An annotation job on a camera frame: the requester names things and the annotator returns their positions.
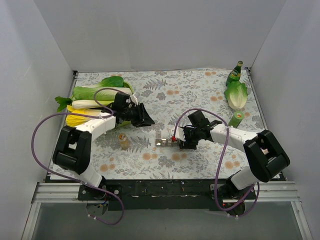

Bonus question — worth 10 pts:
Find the clear weekly pill organizer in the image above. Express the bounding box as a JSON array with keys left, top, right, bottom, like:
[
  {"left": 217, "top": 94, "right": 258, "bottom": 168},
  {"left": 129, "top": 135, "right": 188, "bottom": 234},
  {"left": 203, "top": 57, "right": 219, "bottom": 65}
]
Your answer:
[{"left": 155, "top": 130, "right": 179, "bottom": 147}]

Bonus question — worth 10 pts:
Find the clear pill bottle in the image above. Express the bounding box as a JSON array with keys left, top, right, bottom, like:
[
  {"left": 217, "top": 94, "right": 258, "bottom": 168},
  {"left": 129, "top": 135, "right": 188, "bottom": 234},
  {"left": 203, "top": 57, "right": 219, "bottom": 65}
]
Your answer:
[{"left": 118, "top": 133, "right": 130, "bottom": 150}]

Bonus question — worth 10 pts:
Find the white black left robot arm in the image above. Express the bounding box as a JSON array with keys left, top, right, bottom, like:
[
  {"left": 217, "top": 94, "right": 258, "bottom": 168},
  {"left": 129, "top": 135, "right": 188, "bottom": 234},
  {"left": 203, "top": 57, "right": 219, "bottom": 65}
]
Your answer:
[{"left": 52, "top": 92, "right": 155, "bottom": 200}]

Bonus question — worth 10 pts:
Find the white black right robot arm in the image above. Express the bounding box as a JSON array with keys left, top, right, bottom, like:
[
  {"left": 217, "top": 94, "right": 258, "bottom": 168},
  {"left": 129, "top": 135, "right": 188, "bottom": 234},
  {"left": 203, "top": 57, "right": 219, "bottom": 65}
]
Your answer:
[{"left": 171, "top": 109, "right": 291, "bottom": 199}]

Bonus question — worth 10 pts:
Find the floral table mat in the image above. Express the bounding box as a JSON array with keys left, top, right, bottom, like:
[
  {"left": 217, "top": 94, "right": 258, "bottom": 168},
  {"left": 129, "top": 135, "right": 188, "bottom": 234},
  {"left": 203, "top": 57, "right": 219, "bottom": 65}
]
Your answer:
[{"left": 49, "top": 68, "right": 281, "bottom": 180}]

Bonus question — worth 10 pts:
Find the green plastic tray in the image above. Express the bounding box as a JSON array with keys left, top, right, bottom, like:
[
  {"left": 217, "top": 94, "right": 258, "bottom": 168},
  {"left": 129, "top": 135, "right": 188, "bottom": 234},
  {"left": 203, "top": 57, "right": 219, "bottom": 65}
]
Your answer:
[{"left": 66, "top": 81, "right": 136, "bottom": 131}]

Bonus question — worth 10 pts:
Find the toy green napa cabbage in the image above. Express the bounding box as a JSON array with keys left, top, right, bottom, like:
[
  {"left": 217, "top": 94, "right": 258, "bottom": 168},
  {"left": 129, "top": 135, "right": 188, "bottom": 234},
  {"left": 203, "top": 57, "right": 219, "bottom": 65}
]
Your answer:
[{"left": 71, "top": 86, "right": 132, "bottom": 101}]

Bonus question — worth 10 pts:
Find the toy bok choy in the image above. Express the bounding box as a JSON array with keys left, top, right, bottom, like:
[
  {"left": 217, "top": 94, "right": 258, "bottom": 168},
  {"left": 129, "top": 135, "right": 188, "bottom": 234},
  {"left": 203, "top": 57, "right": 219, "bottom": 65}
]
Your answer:
[{"left": 89, "top": 76, "right": 124, "bottom": 88}]

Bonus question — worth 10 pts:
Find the toy yellow napa cabbage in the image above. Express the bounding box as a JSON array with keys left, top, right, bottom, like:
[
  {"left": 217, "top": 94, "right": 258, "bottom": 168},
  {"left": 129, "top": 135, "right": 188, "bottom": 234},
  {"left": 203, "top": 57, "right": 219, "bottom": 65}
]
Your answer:
[{"left": 65, "top": 105, "right": 102, "bottom": 127}]

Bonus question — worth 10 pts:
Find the toy lettuce head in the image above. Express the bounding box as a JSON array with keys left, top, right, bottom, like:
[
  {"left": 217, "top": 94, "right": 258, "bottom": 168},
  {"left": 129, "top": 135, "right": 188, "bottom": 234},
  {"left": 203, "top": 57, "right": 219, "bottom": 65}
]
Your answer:
[{"left": 224, "top": 81, "right": 248, "bottom": 111}]

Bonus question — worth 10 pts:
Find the toy white celery stalk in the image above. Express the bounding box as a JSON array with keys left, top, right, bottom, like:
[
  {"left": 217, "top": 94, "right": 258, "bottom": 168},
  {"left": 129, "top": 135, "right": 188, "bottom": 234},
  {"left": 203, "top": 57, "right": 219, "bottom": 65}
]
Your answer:
[{"left": 54, "top": 96, "right": 115, "bottom": 112}]

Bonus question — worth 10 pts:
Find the green glass bottle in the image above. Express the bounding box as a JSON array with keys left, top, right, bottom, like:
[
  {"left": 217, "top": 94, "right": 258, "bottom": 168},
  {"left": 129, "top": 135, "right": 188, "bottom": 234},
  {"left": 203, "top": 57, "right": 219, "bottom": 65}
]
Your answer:
[{"left": 226, "top": 60, "right": 243, "bottom": 86}]

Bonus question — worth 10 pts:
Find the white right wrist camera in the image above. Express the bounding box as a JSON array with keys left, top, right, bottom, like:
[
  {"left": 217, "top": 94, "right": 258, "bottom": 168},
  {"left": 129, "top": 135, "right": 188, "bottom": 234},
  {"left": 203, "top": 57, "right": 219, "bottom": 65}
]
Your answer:
[{"left": 169, "top": 127, "right": 185, "bottom": 143}]

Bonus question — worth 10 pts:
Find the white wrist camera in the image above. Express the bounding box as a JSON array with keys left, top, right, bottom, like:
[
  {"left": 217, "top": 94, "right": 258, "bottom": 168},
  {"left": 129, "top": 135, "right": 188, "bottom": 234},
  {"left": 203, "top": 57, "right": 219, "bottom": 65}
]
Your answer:
[
  {"left": 169, "top": 127, "right": 185, "bottom": 143},
  {"left": 129, "top": 92, "right": 139, "bottom": 106}
]

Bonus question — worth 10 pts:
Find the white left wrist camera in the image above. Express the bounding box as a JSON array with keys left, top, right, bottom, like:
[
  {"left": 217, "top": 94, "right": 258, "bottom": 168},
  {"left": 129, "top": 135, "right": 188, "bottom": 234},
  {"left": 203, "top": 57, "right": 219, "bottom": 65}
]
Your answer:
[{"left": 129, "top": 92, "right": 139, "bottom": 106}]

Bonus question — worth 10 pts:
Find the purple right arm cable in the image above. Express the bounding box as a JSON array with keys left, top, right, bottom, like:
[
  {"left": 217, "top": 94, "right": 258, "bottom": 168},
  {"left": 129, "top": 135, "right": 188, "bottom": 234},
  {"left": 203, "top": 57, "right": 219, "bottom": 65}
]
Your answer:
[{"left": 172, "top": 108, "right": 260, "bottom": 219}]

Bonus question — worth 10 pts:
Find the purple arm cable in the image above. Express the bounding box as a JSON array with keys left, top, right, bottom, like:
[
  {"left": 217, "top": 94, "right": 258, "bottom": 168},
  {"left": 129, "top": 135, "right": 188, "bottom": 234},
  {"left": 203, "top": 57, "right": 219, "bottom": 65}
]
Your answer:
[
  {"left": 30, "top": 87, "right": 133, "bottom": 226},
  {"left": 172, "top": 108, "right": 260, "bottom": 219}
]

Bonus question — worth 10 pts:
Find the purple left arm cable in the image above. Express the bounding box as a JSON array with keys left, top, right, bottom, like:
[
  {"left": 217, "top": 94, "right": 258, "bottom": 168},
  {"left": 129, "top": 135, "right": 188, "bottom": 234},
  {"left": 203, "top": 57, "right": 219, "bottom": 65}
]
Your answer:
[{"left": 30, "top": 87, "right": 133, "bottom": 226}]

